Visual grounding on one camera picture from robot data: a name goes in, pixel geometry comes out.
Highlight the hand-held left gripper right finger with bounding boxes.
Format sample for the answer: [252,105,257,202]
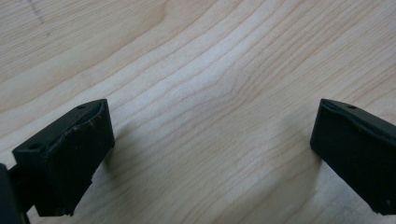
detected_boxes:
[309,98,396,217]

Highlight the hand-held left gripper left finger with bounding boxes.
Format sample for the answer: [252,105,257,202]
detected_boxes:
[11,98,116,217]

